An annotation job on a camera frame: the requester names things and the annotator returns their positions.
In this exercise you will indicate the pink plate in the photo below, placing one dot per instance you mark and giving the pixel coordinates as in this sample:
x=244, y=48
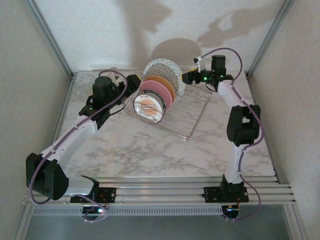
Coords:
x=155, y=87

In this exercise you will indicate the orange sunburst print plate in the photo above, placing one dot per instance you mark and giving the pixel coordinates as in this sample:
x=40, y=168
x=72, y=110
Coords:
x=147, y=107

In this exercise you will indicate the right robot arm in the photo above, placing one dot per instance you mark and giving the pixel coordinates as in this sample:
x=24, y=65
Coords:
x=242, y=125

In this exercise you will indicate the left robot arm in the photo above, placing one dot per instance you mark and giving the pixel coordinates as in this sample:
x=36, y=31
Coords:
x=72, y=140

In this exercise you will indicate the lit control board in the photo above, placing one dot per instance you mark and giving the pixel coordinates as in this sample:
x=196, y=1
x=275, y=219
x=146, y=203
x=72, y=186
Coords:
x=98, y=211
x=231, y=212

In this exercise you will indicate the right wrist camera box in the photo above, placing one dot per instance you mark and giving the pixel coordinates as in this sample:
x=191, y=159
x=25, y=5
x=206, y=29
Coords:
x=198, y=63

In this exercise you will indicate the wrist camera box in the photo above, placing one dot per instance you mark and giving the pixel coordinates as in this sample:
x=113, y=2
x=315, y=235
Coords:
x=113, y=75
x=198, y=63

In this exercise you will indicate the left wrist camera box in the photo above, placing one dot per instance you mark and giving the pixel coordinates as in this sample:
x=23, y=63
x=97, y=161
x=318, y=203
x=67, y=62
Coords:
x=113, y=75

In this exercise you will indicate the aluminium table side rail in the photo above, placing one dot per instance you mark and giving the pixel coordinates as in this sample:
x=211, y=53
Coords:
x=65, y=105
x=270, y=155

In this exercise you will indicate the aluminium frame post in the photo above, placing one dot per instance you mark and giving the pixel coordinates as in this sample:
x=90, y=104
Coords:
x=270, y=37
x=50, y=37

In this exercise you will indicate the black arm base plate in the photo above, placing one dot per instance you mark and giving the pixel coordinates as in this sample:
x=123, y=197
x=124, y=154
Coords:
x=212, y=195
x=110, y=195

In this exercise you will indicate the aluminium mounting rail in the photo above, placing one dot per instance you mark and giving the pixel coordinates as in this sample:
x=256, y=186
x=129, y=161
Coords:
x=162, y=192

